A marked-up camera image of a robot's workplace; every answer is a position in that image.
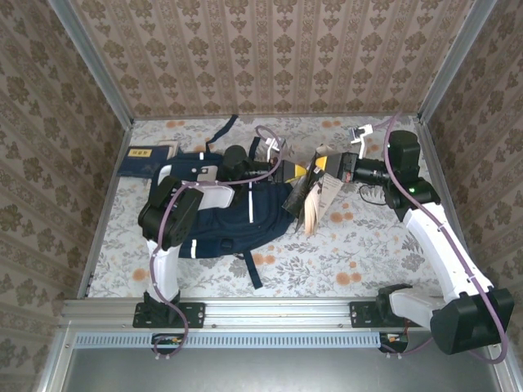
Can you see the aluminium corner post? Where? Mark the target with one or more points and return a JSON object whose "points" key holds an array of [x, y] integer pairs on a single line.
{"points": [[95, 65], [454, 61]]}

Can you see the black connector with orange plug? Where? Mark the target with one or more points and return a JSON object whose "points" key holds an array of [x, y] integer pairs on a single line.
{"points": [[165, 339], [394, 338]]}

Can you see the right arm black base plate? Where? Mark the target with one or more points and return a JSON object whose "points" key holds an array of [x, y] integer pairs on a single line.
{"points": [[359, 314]]}

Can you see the navy book yellow label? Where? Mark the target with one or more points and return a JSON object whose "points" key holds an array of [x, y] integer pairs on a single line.
{"points": [[135, 165]]}

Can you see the black book gold print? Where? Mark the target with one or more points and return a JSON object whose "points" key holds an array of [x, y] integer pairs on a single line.
{"points": [[298, 196]]}

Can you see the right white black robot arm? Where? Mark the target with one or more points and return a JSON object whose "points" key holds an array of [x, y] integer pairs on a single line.
{"points": [[445, 253]]}

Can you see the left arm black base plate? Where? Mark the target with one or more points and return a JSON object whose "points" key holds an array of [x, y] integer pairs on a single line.
{"points": [[196, 314]]}

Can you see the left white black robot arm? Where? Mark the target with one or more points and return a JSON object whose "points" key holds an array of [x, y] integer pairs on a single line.
{"points": [[163, 273]]}

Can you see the long aluminium frame rail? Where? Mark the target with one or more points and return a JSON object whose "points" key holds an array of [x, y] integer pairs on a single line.
{"points": [[278, 312]]}

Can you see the navy blue backpack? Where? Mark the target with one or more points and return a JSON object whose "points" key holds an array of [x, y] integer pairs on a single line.
{"points": [[220, 228]]}

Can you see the grey metal sheet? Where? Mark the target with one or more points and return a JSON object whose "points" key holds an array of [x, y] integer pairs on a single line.
{"points": [[265, 371]]}

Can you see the floral tablecloth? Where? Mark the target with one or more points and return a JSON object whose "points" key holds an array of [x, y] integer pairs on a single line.
{"points": [[347, 253]]}

